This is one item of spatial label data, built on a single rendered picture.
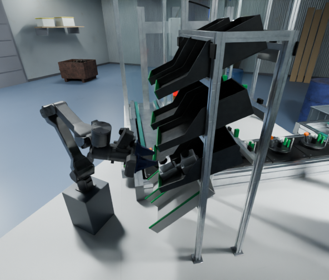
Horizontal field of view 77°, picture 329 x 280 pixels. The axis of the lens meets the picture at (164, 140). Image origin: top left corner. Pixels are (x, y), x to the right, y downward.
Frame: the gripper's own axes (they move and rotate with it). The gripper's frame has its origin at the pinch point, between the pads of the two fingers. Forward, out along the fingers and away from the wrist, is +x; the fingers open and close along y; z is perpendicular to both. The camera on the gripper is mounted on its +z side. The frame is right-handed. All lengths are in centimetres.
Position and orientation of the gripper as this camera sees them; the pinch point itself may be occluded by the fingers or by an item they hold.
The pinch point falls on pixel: (145, 156)
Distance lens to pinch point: 70.5
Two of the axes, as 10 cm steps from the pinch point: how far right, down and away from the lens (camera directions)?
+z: 2.2, -8.9, -3.9
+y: -1.3, -4.2, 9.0
